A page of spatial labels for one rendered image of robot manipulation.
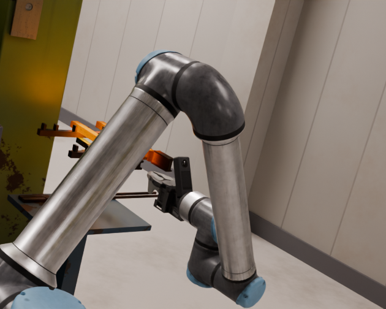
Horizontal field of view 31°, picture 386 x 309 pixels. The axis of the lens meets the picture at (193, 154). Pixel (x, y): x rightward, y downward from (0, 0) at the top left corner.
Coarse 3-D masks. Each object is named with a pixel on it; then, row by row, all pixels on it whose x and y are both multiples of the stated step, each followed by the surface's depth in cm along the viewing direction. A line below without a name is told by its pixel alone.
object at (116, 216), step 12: (12, 204) 230; (24, 204) 227; (36, 204) 230; (108, 204) 247; (120, 204) 250; (108, 216) 236; (120, 216) 238; (132, 216) 241; (96, 228) 223; (108, 228) 226; (120, 228) 229; (132, 228) 232; (144, 228) 236
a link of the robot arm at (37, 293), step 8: (32, 288) 134; (40, 288) 135; (48, 288) 136; (16, 296) 134; (24, 296) 130; (32, 296) 131; (40, 296) 132; (48, 296) 133; (56, 296) 134; (64, 296) 135; (72, 296) 136; (0, 304) 133; (8, 304) 133; (16, 304) 128; (24, 304) 128; (32, 304) 129; (40, 304) 130; (48, 304) 131; (56, 304) 131; (64, 304) 132; (72, 304) 133; (80, 304) 134
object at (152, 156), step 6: (96, 126) 247; (150, 150) 224; (156, 150) 224; (150, 156) 223; (156, 156) 223; (162, 156) 220; (168, 156) 221; (156, 162) 223; (162, 162) 221; (168, 162) 219; (162, 168) 220; (168, 168) 219
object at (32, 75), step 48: (0, 0) 236; (48, 0) 235; (0, 48) 233; (48, 48) 241; (0, 96) 238; (48, 96) 247; (0, 144) 244; (48, 144) 253; (0, 192) 250; (0, 240) 257
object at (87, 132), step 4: (72, 124) 237; (76, 124) 236; (80, 124) 236; (80, 128) 234; (84, 128) 232; (88, 128) 234; (80, 132) 234; (84, 132) 232; (88, 132) 230; (92, 132) 230; (96, 132) 231; (88, 136) 230; (92, 136) 228; (96, 136) 226; (92, 140) 228; (136, 168) 210; (140, 168) 211
